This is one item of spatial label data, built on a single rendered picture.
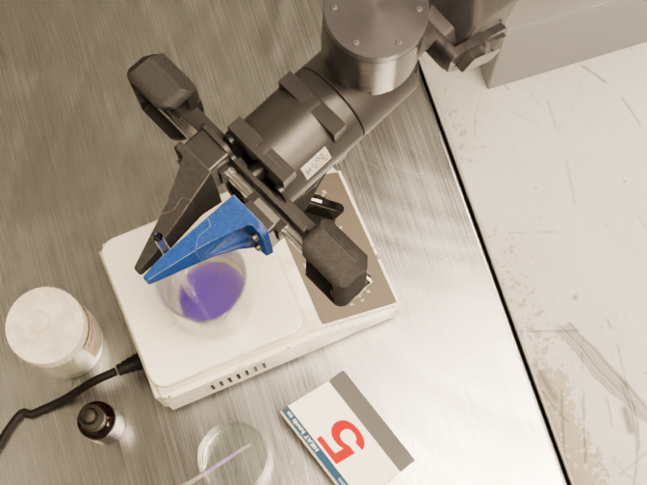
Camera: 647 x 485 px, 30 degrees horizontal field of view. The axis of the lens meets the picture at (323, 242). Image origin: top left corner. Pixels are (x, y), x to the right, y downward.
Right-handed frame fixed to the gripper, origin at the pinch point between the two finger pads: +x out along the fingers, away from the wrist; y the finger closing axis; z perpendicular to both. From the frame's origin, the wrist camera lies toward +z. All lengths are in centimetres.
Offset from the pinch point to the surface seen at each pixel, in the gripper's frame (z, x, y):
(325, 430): 23.1, 0.6, -12.1
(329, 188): 22.2, -12.8, 1.4
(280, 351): 19.3, -0.8, -5.9
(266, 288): 17.0, -3.1, -2.1
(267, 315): 17.0, -1.8, -3.6
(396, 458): 25.4, -2.0, -17.2
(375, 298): 22.0, -9.2, -7.6
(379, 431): 25.4, -2.5, -14.8
